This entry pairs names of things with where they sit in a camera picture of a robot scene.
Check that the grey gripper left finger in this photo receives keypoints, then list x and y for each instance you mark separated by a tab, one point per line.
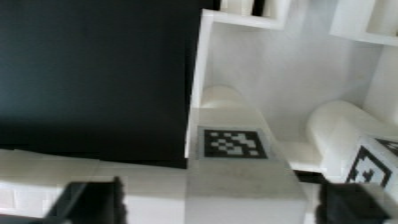
87	205

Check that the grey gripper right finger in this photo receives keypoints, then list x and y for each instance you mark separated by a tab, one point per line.
354	204

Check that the white chair leg with tag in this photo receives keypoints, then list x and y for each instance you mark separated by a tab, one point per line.
242	185
358	144

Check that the white chair seat part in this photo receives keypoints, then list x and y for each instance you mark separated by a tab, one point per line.
308	55

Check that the white U-shaped obstacle fence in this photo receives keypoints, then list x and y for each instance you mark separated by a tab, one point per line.
63	190

